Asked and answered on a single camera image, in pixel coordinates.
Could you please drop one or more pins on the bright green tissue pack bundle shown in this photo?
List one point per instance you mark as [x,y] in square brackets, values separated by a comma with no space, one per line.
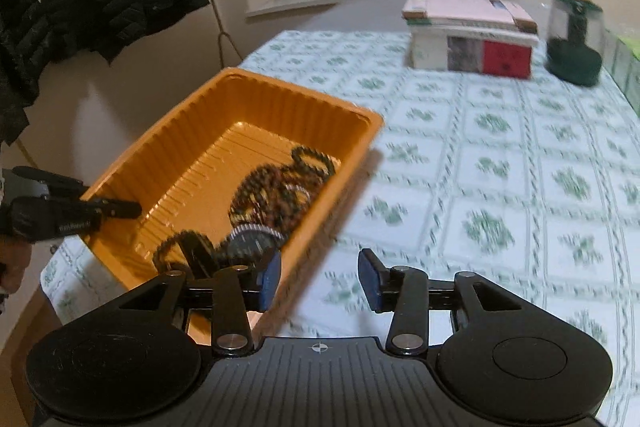
[625,57]

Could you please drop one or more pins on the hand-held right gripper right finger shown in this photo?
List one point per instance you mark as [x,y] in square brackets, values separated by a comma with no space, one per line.
[370,279]

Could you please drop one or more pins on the white pink cover book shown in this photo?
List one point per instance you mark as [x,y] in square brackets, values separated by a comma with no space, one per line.
[465,9]

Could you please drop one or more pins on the person's left hand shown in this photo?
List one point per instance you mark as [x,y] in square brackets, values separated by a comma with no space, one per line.
[12,267]

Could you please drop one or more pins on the dark green tabletop humidifier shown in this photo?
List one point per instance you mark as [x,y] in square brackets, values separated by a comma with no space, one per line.
[575,39]

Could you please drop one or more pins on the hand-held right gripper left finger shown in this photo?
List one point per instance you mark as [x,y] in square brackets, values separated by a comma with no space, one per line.
[270,279]

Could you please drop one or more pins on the gold metal rack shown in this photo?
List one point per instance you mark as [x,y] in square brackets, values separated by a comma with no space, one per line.
[220,37]

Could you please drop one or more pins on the floral green white tablecloth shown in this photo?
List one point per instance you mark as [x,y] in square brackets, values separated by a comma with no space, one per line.
[500,157]

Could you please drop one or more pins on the orange plastic tray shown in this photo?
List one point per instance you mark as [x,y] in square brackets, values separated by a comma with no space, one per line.
[200,132]

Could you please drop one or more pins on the round dial wristwatch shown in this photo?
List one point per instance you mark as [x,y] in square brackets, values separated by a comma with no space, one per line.
[245,252]

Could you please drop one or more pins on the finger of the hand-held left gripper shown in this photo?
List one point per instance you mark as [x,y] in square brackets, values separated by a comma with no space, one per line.
[115,209]
[50,181]

